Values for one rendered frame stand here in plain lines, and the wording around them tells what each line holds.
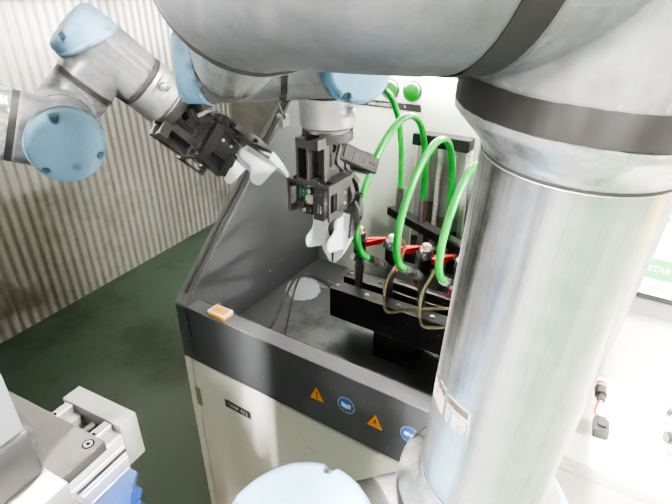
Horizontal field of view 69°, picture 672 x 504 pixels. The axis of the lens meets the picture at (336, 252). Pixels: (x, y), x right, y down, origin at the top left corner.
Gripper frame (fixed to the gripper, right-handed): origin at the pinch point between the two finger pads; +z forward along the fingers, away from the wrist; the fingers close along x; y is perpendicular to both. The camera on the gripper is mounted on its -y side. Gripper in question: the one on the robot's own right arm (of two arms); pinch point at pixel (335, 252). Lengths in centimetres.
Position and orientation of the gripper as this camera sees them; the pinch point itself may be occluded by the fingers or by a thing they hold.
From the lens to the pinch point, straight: 77.9
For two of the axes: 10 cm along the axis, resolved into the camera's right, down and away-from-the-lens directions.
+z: 0.0, 8.8, 4.7
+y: -5.4, 3.9, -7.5
